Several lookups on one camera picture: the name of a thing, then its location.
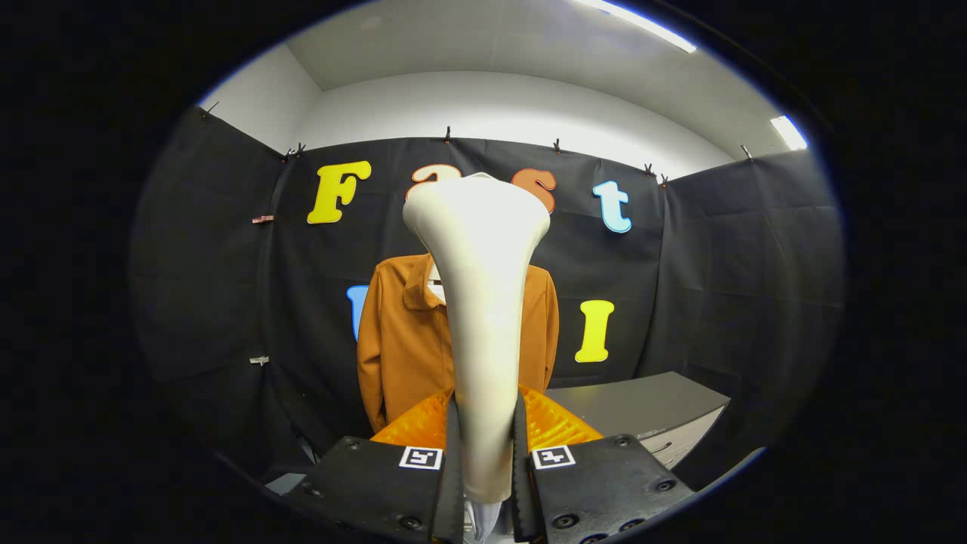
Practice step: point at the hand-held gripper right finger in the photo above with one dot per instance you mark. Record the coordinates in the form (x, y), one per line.
(521, 491)

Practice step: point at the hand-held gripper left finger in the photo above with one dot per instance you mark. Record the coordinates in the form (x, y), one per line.
(453, 491)

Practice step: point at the orange button shirt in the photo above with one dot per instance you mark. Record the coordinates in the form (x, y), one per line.
(400, 355)

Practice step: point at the white garment steamer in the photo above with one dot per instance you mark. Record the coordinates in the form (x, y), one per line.
(483, 317)

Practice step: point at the grey cabinet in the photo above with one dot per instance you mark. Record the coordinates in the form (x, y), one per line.
(642, 404)

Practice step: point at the white mannequin torso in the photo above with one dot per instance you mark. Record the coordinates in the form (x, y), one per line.
(437, 288)

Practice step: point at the black backdrop cloth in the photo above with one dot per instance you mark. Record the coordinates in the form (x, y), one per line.
(718, 287)

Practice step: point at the row of black backdrop clips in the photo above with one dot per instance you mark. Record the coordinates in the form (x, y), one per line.
(447, 136)

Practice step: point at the small ceiling light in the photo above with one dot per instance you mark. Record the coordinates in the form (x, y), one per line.
(788, 132)

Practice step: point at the long ceiling light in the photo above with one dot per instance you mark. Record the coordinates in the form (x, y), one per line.
(642, 23)

